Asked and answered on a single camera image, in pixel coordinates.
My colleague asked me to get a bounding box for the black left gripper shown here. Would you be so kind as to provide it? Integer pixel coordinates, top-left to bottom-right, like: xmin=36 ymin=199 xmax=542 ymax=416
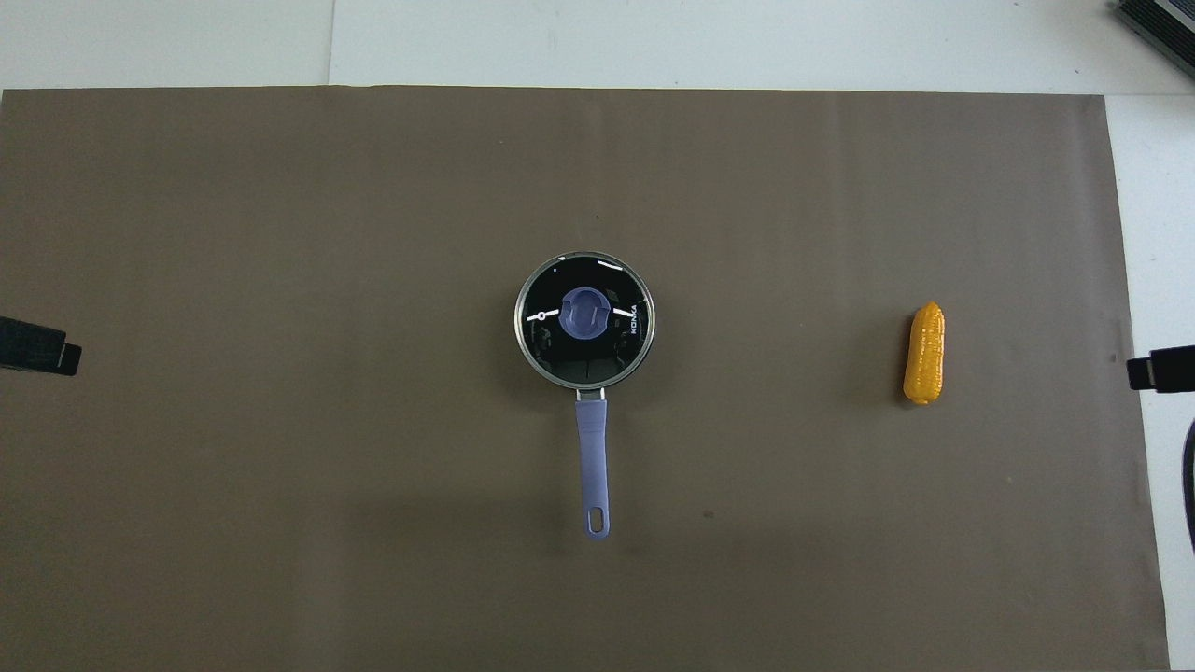
xmin=0 ymin=316 xmax=83 ymax=377

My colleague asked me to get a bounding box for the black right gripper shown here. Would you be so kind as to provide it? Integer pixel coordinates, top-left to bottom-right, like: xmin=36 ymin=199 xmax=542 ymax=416
xmin=1126 ymin=344 xmax=1195 ymax=394

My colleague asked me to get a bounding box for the yellow toy corn cob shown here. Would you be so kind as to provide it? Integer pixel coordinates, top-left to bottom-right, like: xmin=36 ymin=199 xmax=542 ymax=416
xmin=902 ymin=301 xmax=947 ymax=407

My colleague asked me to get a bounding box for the glass lid purple knob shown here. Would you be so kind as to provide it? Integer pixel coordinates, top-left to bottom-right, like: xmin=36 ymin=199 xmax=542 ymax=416
xmin=515 ymin=252 xmax=654 ymax=389

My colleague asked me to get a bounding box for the brown table mat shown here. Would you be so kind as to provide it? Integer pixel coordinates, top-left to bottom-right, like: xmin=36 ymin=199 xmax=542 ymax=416
xmin=0 ymin=86 xmax=1171 ymax=672

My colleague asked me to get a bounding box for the dark grey ribbed device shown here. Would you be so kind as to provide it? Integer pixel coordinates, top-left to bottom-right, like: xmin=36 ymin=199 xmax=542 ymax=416
xmin=1115 ymin=0 xmax=1195 ymax=78

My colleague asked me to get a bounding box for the black pot purple handle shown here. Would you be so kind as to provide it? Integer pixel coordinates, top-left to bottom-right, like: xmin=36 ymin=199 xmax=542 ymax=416
xmin=513 ymin=250 xmax=656 ymax=542

